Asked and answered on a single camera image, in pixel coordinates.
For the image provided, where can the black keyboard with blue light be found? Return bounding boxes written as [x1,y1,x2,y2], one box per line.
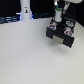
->
[0,14,21,24]

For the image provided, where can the black kcup holder drawer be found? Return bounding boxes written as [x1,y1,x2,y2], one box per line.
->
[46,17,76,47]

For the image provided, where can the green-lidded white kcup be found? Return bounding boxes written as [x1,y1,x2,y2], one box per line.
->
[55,8,62,22]

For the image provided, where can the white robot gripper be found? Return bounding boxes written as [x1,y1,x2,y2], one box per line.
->
[55,0,83,15]

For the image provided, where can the kcup in holder slot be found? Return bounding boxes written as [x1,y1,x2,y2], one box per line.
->
[48,24,56,30]
[64,30,73,36]
[66,21,74,27]

